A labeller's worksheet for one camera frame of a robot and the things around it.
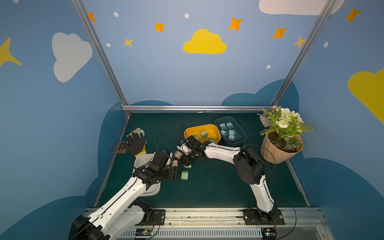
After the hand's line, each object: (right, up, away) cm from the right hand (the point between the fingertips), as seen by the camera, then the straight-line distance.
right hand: (186, 158), depth 95 cm
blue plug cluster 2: (+27, +16, +12) cm, 34 cm away
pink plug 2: (-7, -3, -2) cm, 8 cm away
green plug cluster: (+13, +15, +12) cm, 23 cm away
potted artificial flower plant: (+57, +12, -8) cm, 59 cm away
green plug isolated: (+18, +11, +9) cm, 23 cm away
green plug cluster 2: (+1, -5, -5) cm, 7 cm away
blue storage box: (+39, +14, +12) cm, 43 cm away
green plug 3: (0, -9, -7) cm, 11 cm away
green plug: (+33, +21, +17) cm, 42 cm away
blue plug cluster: (+27, +21, +16) cm, 38 cm away
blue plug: (+32, +12, +10) cm, 35 cm away
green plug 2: (+7, +13, +10) cm, 18 cm away
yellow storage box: (+18, +18, +13) cm, 29 cm away
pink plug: (-5, +2, 0) cm, 6 cm away
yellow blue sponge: (-37, +17, +15) cm, 43 cm away
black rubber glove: (-35, +9, +6) cm, 37 cm away
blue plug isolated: (+33, +16, +13) cm, 39 cm away
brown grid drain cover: (-46, +6, +5) cm, 46 cm away
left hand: (-6, -3, -13) cm, 15 cm away
